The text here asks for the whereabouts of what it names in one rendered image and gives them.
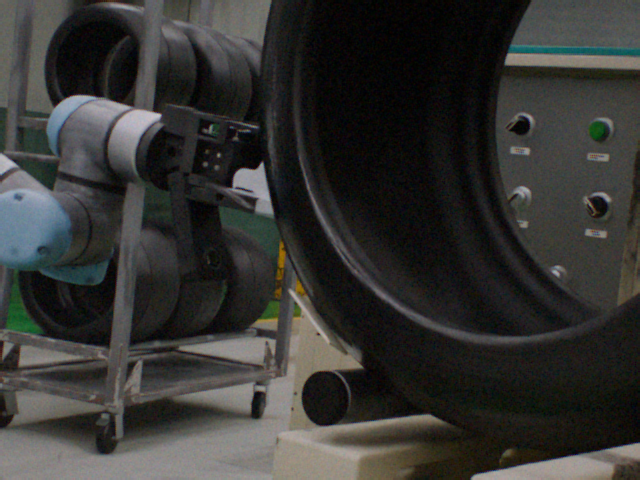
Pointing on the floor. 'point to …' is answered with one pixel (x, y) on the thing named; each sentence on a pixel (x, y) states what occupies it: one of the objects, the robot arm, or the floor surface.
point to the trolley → (153, 47)
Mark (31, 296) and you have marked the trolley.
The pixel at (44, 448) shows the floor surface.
